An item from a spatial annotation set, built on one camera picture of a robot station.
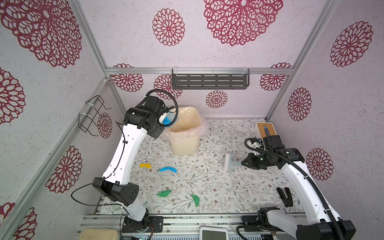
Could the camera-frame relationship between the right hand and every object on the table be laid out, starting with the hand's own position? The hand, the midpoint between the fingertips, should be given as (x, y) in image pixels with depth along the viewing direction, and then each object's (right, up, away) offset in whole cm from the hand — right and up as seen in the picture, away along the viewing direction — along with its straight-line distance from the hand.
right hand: (243, 161), depth 75 cm
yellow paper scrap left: (-55, -7, +19) cm, 59 cm away
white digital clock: (-16, -32, -6) cm, 36 cm away
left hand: (-47, +15, -2) cm, 49 cm away
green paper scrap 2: (-24, -22, +5) cm, 32 cm away
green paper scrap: (-42, -20, +8) cm, 47 cm away
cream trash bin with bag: (-30, +13, +3) cm, 33 cm away
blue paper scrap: (-41, -8, +17) cm, 45 cm away
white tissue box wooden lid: (+26, +17, +34) cm, 46 cm away
